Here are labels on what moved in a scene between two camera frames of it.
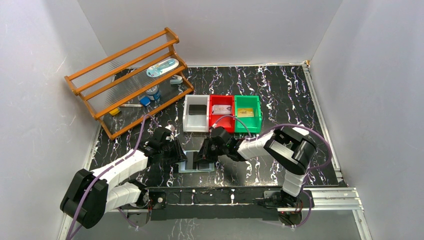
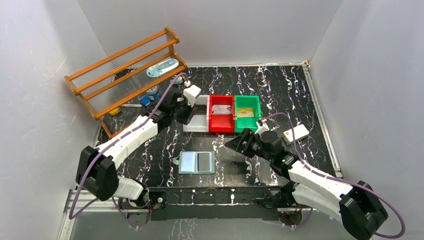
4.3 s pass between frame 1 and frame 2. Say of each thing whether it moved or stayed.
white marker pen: stayed
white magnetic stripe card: stayed
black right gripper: moved
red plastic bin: stayed
